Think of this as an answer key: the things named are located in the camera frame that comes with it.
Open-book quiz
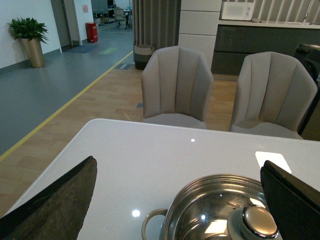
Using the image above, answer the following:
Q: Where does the green potted plant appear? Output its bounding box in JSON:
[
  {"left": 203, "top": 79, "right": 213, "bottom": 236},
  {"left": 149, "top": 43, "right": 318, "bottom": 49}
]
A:
[{"left": 8, "top": 17, "right": 48, "bottom": 68}]

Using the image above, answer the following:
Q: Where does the glass pot lid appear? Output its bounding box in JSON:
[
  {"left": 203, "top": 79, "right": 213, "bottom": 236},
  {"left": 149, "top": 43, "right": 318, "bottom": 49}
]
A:
[{"left": 173, "top": 204, "right": 282, "bottom": 240}]

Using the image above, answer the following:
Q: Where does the red fire extinguisher box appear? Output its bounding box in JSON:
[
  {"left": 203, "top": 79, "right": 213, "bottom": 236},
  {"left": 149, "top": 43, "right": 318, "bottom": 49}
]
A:
[{"left": 85, "top": 22, "right": 98, "bottom": 43}]

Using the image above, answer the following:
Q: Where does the grey kitchen counter cabinet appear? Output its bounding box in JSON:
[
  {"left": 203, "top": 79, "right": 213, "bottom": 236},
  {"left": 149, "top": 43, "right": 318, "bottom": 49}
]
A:
[{"left": 211, "top": 24, "right": 320, "bottom": 76}]

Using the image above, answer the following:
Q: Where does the grey upholstered chair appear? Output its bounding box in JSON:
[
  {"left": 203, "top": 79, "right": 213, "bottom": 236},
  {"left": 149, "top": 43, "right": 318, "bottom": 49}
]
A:
[
  {"left": 229, "top": 51, "right": 318, "bottom": 140},
  {"left": 141, "top": 45, "right": 214, "bottom": 130}
]

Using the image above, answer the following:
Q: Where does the office chair in background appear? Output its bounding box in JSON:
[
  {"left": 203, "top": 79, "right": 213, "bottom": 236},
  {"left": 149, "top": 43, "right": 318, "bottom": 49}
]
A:
[{"left": 113, "top": 7, "right": 126, "bottom": 29}]

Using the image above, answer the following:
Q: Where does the white microwave oven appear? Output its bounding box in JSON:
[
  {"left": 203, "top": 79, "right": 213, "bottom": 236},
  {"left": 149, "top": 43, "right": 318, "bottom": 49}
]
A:
[{"left": 220, "top": 2, "right": 255, "bottom": 21}]

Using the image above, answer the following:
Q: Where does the left grey upholstered chair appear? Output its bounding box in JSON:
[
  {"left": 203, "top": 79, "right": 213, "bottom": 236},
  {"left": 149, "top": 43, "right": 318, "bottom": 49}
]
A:
[{"left": 141, "top": 45, "right": 214, "bottom": 130}]

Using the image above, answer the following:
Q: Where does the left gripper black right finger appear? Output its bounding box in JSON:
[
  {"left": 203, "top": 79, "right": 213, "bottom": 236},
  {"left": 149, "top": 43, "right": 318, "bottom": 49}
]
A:
[{"left": 260, "top": 160, "right": 320, "bottom": 240}]

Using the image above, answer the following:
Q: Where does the woven laundry basket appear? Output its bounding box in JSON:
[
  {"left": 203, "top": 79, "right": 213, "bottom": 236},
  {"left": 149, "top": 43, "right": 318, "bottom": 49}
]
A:
[{"left": 133, "top": 40, "right": 156, "bottom": 70}]

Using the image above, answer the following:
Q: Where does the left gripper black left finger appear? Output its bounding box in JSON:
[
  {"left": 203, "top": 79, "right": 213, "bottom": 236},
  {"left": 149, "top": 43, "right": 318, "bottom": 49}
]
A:
[{"left": 0, "top": 156, "right": 97, "bottom": 240}]

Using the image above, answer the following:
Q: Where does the right grey upholstered chair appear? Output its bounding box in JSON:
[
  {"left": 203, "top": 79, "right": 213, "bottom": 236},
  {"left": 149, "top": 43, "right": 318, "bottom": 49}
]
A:
[{"left": 229, "top": 51, "right": 318, "bottom": 140}]

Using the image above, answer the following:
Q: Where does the dark washing machine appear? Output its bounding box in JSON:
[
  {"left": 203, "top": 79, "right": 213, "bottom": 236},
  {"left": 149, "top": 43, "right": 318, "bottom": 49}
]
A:
[{"left": 294, "top": 44, "right": 320, "bottom": 135}]

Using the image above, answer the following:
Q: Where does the white refrigerator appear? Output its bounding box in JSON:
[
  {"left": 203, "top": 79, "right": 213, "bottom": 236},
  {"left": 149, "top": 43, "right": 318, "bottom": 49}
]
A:
[{"left": 178, "top": 0, "right": 222, "bottom": 67}]

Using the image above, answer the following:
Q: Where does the stainless steel pot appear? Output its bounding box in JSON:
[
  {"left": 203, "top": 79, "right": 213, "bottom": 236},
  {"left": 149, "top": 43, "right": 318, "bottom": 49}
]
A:
[{"left": 141, "top": 174, "right": 270, "bottom": 240}]

